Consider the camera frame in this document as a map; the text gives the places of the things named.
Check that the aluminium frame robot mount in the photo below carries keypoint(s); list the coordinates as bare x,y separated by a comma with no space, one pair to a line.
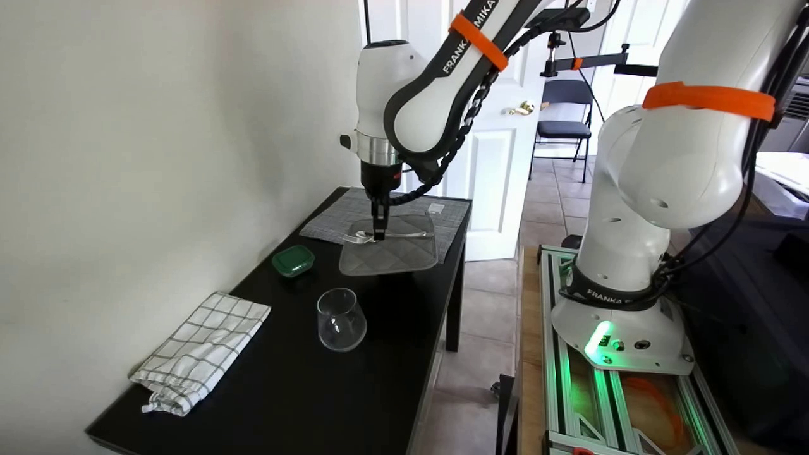
559,394

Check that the dark folding chair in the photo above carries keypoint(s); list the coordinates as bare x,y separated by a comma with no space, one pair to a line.
562,126

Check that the green lidded container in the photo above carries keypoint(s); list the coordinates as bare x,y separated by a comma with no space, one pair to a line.
294,260

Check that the white panel door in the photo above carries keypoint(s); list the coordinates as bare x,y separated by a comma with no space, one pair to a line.
497,185

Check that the grey quilted pot holder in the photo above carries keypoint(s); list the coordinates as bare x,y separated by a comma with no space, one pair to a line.
396,257

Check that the white black checkered towel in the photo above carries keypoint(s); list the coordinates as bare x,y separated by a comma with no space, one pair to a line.
202,349

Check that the black stand leg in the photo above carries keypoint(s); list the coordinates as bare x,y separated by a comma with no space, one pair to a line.
507,412

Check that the clear glass cup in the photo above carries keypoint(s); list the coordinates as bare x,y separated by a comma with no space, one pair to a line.
341,324

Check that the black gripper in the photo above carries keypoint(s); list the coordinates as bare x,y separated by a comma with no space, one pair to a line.
379,180

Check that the white label on placemat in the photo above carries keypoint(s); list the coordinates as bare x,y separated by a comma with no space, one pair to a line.
436,205

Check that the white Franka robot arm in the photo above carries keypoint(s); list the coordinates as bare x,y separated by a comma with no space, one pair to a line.
672,178

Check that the black cabinet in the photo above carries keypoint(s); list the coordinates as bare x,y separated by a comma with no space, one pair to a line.
749,354

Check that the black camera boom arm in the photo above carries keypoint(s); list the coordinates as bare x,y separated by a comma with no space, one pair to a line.
603,61

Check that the grey woven placemat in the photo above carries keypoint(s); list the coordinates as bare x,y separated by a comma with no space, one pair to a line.
323,222

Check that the wooden bench top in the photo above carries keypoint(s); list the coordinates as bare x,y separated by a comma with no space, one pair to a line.
530,379

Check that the black table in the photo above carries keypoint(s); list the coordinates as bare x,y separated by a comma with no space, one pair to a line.
278,394

